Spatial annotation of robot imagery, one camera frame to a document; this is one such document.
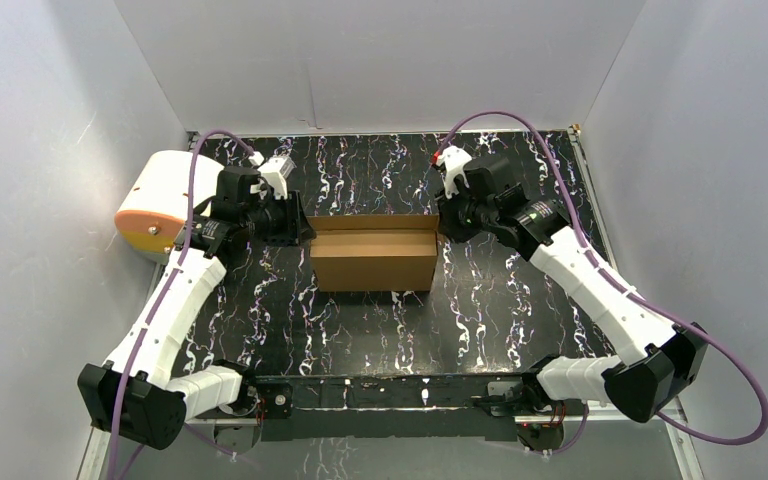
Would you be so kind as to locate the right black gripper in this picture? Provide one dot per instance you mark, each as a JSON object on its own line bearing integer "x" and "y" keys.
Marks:
{"x": 445, "y": 207}

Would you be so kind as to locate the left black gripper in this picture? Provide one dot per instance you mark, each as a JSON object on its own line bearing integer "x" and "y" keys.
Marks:
{"x": 294, "y": 218}

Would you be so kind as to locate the brown cardboard box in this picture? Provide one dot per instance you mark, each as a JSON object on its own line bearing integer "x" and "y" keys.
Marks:
{"x": 375, "y": 252}

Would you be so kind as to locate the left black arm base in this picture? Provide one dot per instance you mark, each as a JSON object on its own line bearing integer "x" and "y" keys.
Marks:
{"x": 242, "y": 396}

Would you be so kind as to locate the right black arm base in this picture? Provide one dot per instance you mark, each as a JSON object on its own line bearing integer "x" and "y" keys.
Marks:
{"x": 544, "y": 434}

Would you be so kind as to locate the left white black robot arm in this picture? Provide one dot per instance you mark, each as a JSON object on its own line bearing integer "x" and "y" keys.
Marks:
{"x": 133, "y": 393}

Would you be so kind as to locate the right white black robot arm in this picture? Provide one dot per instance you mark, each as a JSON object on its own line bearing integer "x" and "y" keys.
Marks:
{"x": 653, "y": 360}

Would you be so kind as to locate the cream cylindrical drum device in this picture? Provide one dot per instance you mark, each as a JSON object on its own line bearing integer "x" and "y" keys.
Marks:
{"x": 155, "y": 209}

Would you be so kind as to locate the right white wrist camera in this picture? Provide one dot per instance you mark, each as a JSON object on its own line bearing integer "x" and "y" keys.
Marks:
{"x": 452, "y": 162}

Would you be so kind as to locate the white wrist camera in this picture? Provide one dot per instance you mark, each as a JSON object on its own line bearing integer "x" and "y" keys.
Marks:
{"x": 452, "y": 162}
{"x": 273, "y": 174}

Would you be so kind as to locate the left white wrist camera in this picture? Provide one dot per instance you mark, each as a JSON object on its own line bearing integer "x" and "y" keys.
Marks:
{"x": 273, "y": 174}

